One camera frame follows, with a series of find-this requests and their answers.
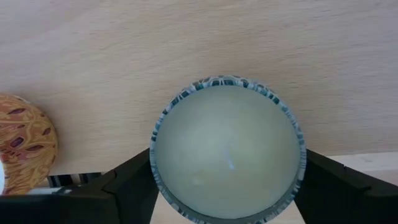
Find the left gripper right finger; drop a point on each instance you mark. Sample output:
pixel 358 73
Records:
pixel 329 193

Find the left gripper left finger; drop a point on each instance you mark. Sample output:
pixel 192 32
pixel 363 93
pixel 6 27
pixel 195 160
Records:
pixel 133 193

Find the orange patterned candle tin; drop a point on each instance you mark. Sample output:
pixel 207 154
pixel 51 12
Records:
pixel 25 140

